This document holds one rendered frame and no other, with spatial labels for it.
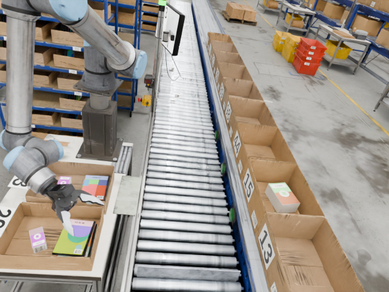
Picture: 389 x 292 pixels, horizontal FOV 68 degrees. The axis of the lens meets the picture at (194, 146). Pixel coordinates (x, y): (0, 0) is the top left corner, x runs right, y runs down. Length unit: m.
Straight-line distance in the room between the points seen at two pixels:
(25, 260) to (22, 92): 0.67
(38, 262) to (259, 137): 1.47
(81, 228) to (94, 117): 0.66
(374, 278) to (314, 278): 1.54
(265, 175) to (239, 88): 1.18
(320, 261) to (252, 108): 1.30
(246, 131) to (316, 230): 0.81
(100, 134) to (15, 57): 0.81
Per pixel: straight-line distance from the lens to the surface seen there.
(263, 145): 2.09
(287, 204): 1.59
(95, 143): 1.91
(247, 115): 2.39
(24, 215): 1.67
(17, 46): 1.20
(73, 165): 1.79
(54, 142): 1.27
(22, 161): 1.16
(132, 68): 1.55
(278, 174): 1.76
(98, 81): 1.70
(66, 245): 1.46
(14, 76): 1.23
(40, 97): 3.15
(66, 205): 1.11
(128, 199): 1.68
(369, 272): 2.99
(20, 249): 1.54
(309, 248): 1.55
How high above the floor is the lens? 1.97
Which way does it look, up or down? 35 degrees down
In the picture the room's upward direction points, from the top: 11 degrees clockwise
